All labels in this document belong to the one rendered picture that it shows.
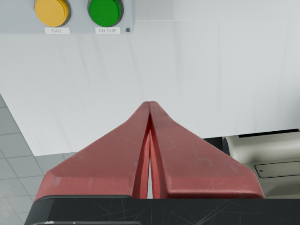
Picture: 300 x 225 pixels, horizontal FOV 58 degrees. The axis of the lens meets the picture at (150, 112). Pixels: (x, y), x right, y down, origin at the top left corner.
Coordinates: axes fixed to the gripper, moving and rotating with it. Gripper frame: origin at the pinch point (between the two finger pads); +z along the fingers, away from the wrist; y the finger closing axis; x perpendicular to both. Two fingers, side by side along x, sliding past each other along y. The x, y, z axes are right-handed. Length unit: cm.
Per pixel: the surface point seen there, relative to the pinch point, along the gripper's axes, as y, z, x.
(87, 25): 8.5, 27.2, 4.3
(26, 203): 98, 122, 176
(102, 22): 6.3, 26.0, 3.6
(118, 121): 6.8, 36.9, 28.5
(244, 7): -15.7, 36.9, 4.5
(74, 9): 10.0, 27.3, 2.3
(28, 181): 89, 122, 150
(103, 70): 9.0, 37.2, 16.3
